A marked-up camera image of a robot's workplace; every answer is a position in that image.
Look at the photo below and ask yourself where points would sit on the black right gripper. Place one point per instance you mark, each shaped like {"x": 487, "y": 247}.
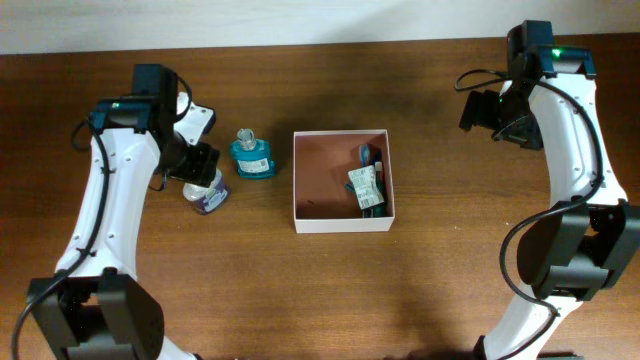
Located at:
{"x": 480, "y": 110}

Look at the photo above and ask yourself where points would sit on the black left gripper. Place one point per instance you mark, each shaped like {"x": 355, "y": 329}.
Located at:
{"x": 203, "y": 167}

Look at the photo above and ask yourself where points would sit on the clear pump soap bottle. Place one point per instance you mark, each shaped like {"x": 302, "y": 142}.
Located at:
{"x": 206, "y": 200}

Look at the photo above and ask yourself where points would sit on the green white packet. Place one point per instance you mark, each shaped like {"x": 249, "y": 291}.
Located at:
{"x": 364, "y": 182}

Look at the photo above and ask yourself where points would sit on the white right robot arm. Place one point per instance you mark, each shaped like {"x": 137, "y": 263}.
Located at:
{"x": 558, "y": 259}

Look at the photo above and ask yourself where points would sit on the teal mouthwash bottle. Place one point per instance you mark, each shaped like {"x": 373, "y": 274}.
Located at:
{"x": 252, "y": 156}

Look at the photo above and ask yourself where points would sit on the white cardboard box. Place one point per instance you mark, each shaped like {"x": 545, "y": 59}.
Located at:
{"x": 321, "y": 162}

